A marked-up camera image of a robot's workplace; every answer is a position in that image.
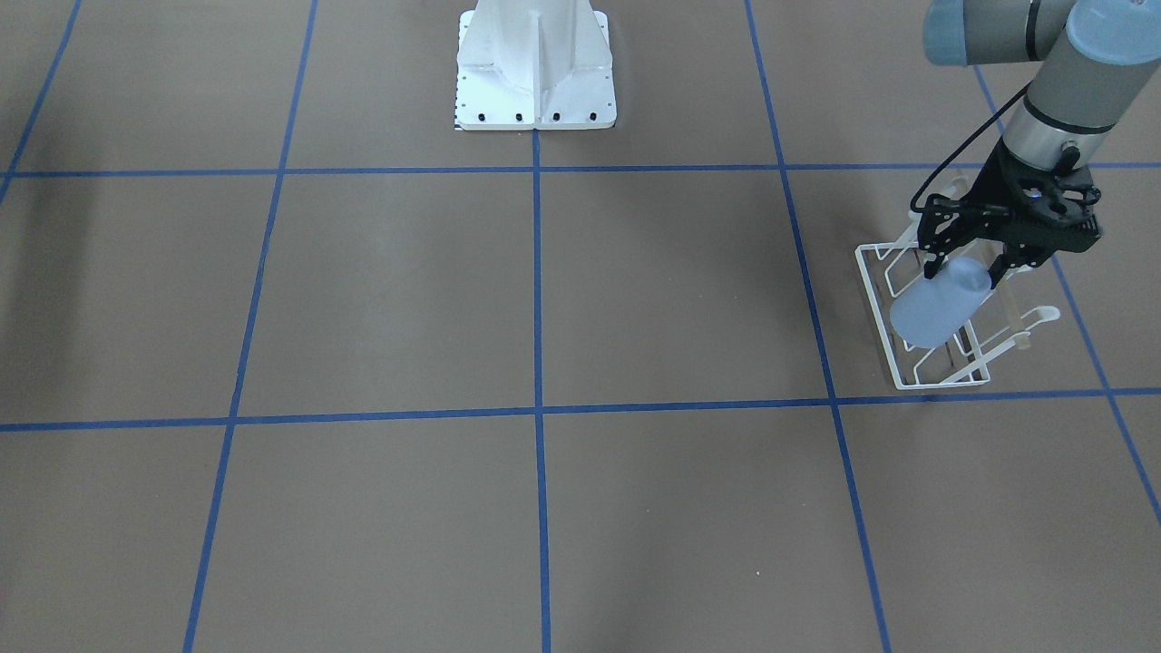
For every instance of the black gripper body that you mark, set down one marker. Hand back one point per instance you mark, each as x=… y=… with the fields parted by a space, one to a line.
x=995 y=192

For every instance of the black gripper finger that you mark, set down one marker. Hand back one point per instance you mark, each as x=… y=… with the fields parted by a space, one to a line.
x=1007 y=262
x=936 y=252

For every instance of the light blue plastic cup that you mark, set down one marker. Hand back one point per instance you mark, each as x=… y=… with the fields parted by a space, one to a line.
x=931 y=310

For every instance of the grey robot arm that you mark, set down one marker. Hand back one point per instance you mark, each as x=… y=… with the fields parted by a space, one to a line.
x=1094 y=57

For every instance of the white wire cup holder rack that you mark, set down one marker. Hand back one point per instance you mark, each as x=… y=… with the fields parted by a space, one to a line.
x=1002 y=324

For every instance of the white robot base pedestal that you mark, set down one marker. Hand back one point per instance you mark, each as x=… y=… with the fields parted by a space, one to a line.
x=534 y=65

